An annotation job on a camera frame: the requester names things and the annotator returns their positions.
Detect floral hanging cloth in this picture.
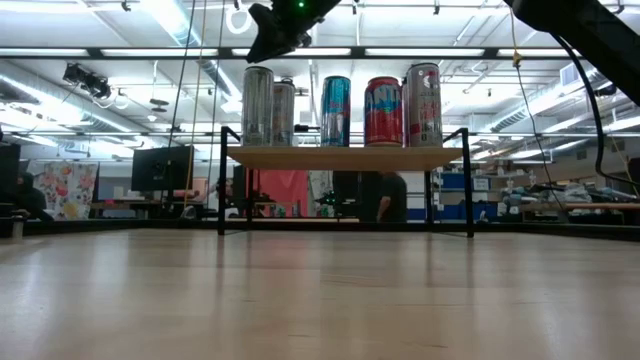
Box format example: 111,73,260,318
29,159,101,222

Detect red Fanta soda can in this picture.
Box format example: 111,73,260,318
363,76,404,148

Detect wooden shelf black metal legs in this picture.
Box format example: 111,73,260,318
217,126,475,239

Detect orange pink hanging cloth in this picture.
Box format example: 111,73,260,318
252,169,311,219

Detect blue silver Red Bull can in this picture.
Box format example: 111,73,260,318
320,75,352,148

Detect white Celsius energy can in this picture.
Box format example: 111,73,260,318
272,79,296,148

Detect white patterned hanging cloth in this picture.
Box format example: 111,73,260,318
308,170,335,219

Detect Celsius can pink band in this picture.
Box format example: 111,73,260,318
406,62,444,148

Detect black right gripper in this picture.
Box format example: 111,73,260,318
245,0,344,65

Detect cluttered wooden bench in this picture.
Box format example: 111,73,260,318
519,201,640,212

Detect black aluminium rig frame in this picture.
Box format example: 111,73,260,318
0,189,640,244

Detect blue storage bins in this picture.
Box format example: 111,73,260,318
405,172,499,222

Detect person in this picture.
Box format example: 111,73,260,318
12,172,55,222
172,177,236,217
375,172,409,224

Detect black ceiling-hung device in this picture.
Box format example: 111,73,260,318
62,62,114,101

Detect yellow hanging cable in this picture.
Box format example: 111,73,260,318
182,0,209,209
507,7,524,69

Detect Celsius Tropical Vibe can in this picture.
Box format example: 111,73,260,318
241,65,275,148

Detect black computer monitor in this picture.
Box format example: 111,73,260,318
130,145,195,193

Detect black hanging cable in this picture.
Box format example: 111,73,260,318
167,0,197,149

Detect white hanging ring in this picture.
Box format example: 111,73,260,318
224,4,254,35

